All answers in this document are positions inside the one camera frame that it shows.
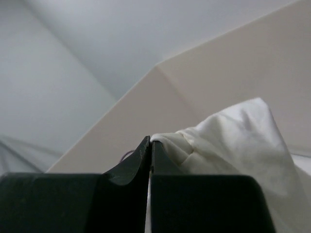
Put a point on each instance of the white t shirt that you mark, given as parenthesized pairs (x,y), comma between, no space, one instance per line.
(244,139)

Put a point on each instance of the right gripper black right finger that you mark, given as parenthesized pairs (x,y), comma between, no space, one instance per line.
(185,203)

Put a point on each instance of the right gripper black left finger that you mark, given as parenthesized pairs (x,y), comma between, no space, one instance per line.
(112,202)

